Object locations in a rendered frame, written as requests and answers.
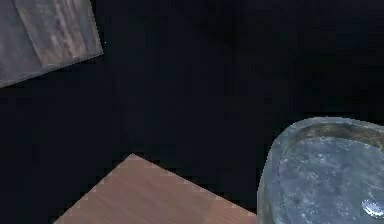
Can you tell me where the brown wooden table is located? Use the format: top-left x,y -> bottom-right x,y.
53,153 -> 259,224

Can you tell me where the grey stone sink basin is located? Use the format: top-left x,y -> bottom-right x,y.
256,116 -> 384,224

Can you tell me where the grey wooden cabinet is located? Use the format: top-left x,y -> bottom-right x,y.
0,0 -> 104,89

